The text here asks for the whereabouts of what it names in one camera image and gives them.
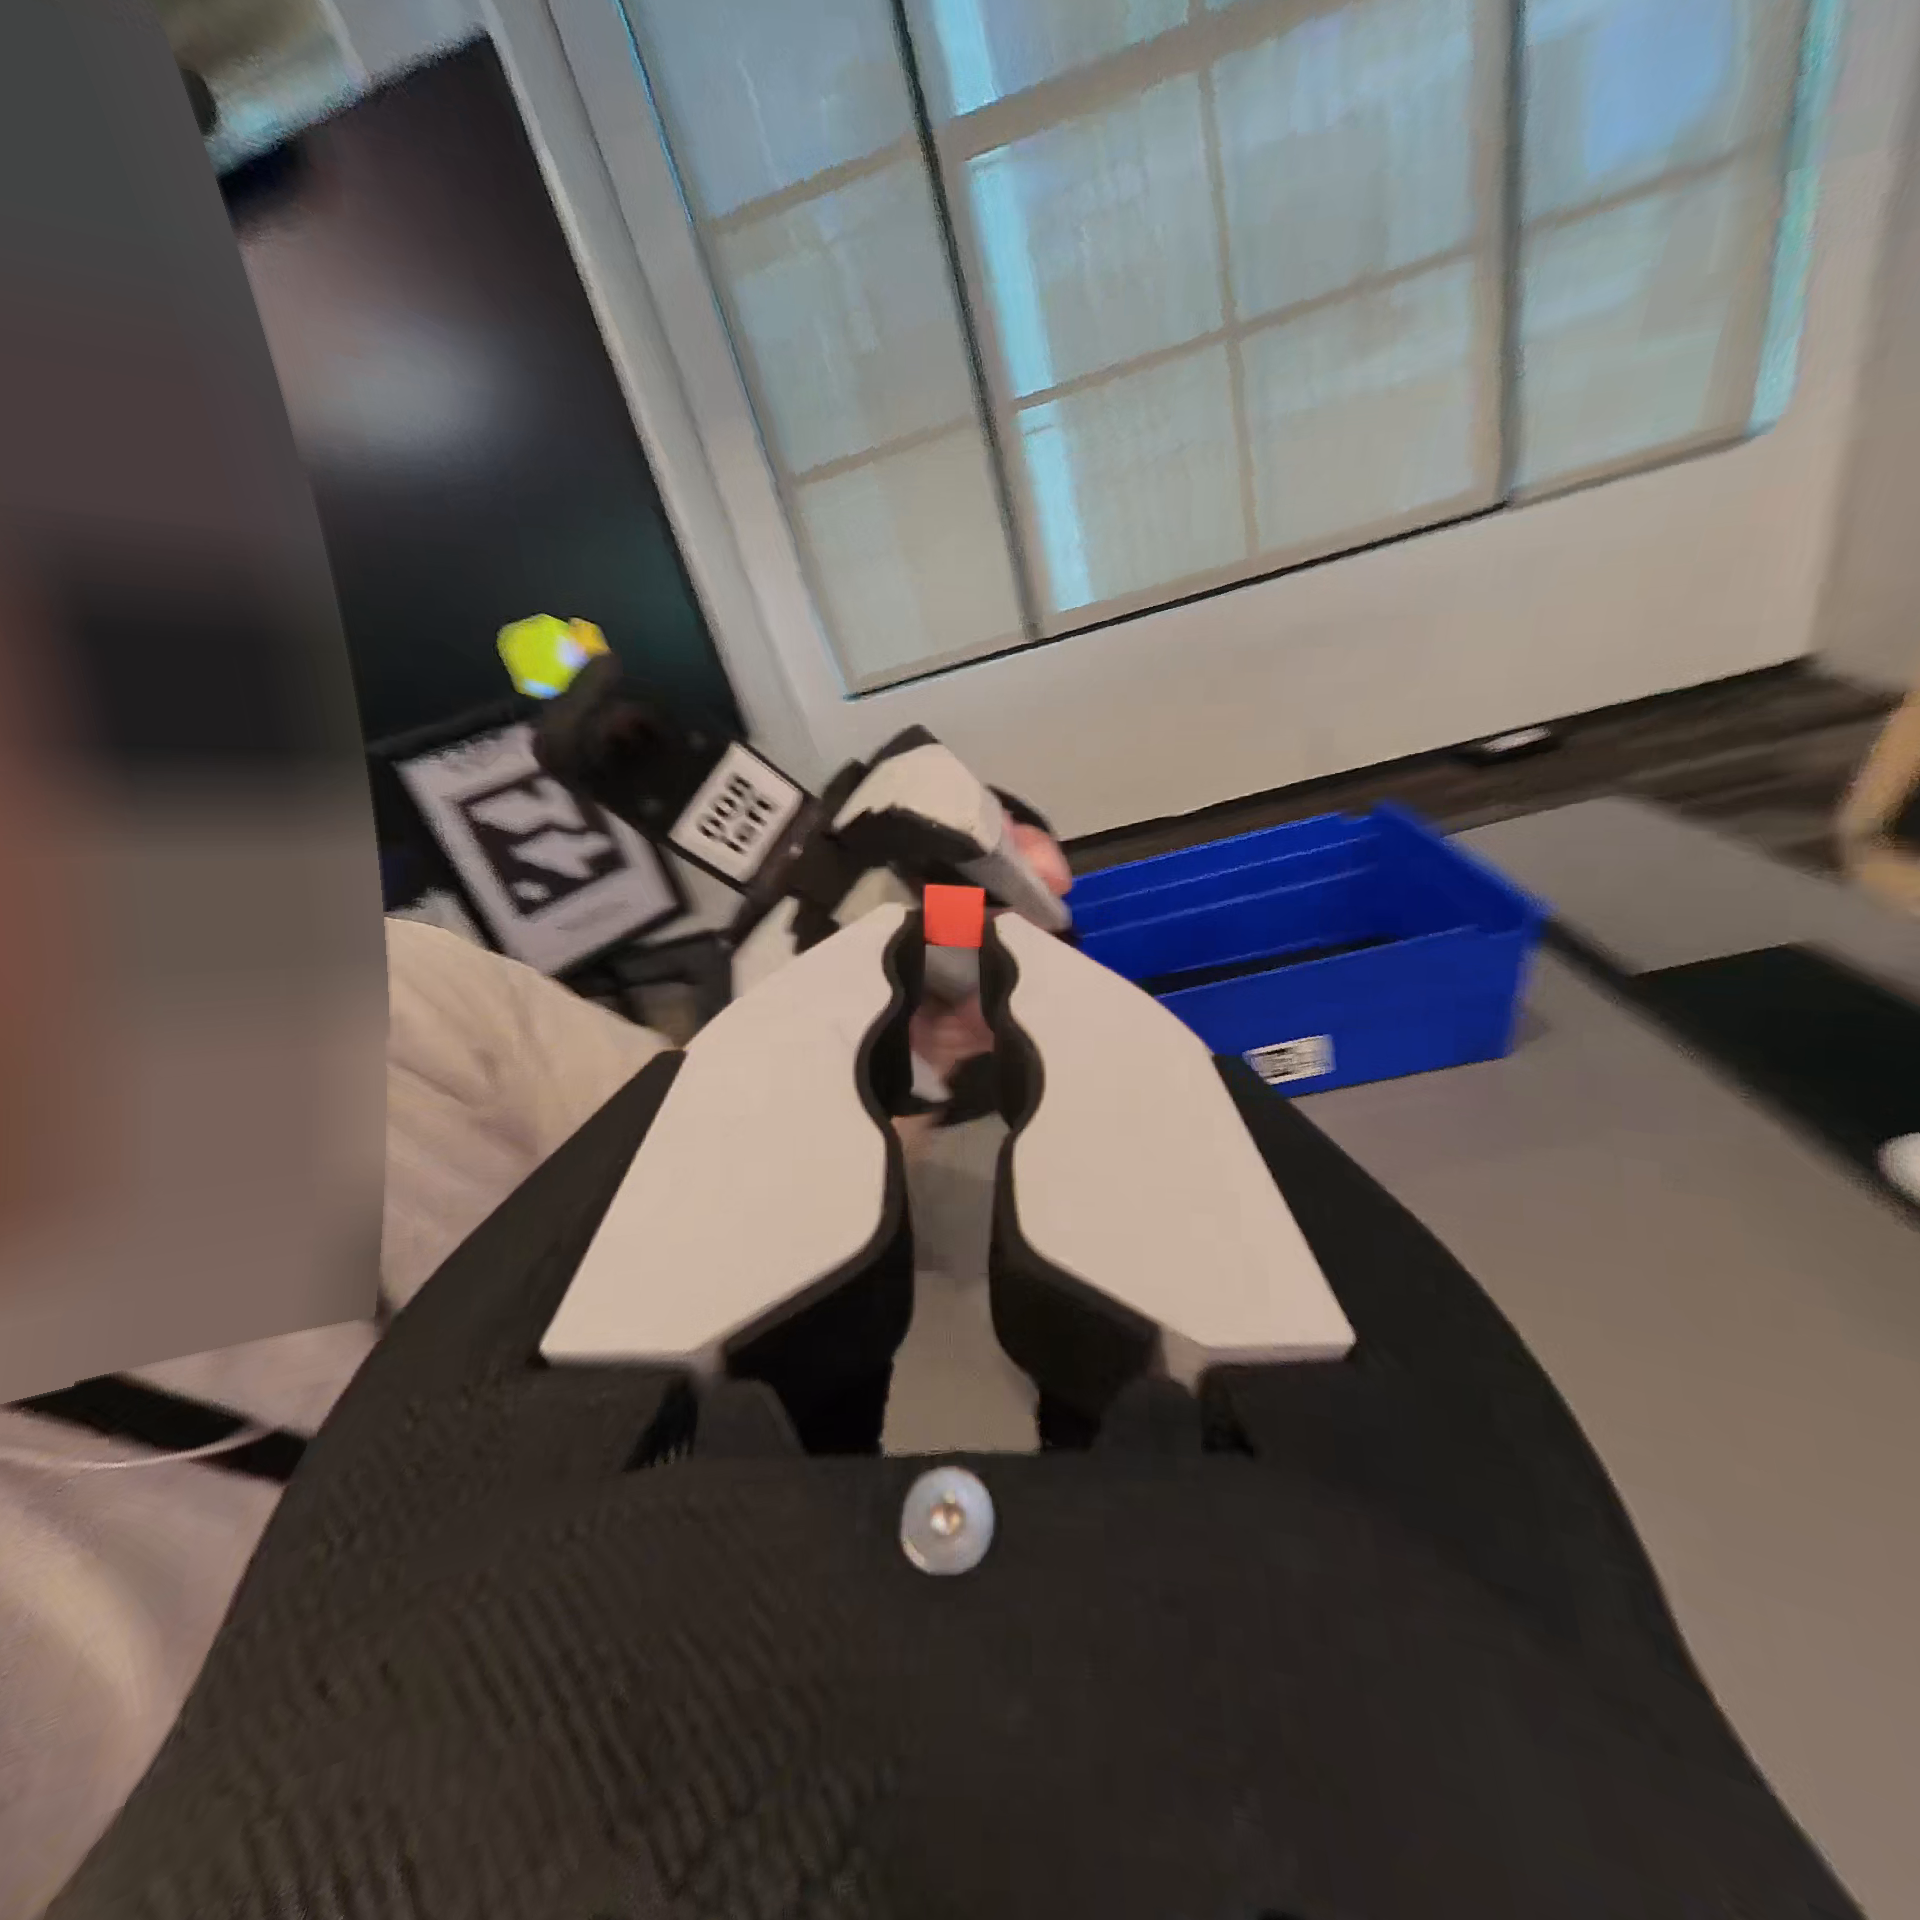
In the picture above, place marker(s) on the framed black-and-white marker sign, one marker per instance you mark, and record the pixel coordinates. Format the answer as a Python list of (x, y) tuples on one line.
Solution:
[(533, 856)]

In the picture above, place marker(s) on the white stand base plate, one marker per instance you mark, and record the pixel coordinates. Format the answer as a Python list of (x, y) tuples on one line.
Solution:
[(1904, 1171)]

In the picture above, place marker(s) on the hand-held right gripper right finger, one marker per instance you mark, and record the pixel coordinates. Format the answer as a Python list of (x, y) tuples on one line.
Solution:
[(1155, 1184)]

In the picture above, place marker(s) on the yellow block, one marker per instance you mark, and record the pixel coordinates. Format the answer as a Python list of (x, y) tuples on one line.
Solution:
[(546, 655)]

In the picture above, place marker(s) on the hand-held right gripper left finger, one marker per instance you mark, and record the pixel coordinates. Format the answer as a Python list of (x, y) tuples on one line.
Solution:
[(749, 1171)]

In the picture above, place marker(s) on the small black floor device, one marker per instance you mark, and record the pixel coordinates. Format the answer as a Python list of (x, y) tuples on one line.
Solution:
[(1506, 743)]

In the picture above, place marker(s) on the small red block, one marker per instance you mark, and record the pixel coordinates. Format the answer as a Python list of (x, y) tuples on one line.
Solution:
[(954, 916)]

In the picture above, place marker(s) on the blue plastic bin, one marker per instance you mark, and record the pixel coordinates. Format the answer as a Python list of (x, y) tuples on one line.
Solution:
[(1349, 931)]

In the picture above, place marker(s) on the large gridded window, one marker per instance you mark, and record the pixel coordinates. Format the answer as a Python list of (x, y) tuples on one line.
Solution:
[(1200, 330)]

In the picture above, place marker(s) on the black desk mat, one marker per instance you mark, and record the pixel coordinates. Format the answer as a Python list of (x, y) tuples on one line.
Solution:
[(1798, 1051)]

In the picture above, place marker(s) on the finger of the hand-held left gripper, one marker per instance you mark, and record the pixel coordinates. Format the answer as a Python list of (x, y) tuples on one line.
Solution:
[(922, 804), (1027, 885)]

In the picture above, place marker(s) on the tilted display board wooden back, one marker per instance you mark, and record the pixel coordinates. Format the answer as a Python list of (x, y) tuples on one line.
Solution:
[(1885, 811)]

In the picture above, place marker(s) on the grey mat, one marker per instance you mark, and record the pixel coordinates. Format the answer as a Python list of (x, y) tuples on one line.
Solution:
[(1650, 879)]

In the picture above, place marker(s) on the grey desk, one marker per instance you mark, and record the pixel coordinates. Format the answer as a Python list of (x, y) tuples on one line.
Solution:
[(1576, 1350)]

